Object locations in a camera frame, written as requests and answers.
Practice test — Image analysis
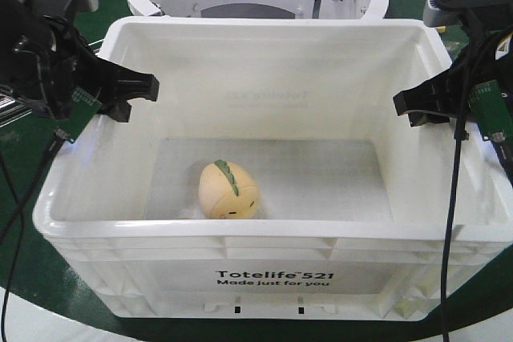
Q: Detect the white plastic tote box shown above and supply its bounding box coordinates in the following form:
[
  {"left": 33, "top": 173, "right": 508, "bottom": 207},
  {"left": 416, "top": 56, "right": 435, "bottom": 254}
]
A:
[{"left": 32, "top": 15, "right": 513, "bottom": 322}]

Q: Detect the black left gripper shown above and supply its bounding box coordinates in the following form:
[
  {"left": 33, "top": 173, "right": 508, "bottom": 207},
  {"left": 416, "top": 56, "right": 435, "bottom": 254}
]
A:
[{"left": 1, "top": 0, "right": 160, "bottom": 123}]

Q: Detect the metal rod bundle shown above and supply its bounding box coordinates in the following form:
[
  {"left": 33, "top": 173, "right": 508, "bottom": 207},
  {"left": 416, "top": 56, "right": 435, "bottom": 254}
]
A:
[{"left": 0, "top": 95, "right": 27, "bottom": 127}]

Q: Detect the yellow egg plush green stripe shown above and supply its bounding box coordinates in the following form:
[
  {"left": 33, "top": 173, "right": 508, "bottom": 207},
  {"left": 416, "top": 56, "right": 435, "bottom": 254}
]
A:
[{"left": 198, "top": 159, "right": 261, "bottom": 219}]

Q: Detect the green circuit board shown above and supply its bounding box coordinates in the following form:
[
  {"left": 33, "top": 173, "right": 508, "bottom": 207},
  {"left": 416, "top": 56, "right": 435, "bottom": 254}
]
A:
[
  {"left": 468, "top": 81, "right": 512, "bottom": 143},
  {"left": 58, "top": 87, "right": 101, "bottom": 143}
]

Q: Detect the left green circuit board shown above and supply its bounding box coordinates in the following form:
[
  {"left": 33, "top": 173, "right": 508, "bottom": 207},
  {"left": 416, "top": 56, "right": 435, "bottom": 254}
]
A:
[{"left": 58, "top": 87, "right": 101, "bottom": 143}]

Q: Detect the left black cable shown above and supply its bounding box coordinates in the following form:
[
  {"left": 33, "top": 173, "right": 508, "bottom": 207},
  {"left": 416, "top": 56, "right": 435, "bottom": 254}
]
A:
[{"left": 0, "top": 129, "right": 67, "bottom": 342}]

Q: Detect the right green circuit board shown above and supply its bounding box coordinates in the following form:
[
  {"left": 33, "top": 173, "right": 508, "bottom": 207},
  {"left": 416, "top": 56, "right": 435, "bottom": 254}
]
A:
[{"left": 468, "top": 81, "right": 512, "bottom": 143}]

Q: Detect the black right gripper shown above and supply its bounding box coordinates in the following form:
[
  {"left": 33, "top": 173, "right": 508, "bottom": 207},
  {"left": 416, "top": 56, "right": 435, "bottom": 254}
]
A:
[{"left": 393, "top": 0, "right": 512, "bottom": 127}]

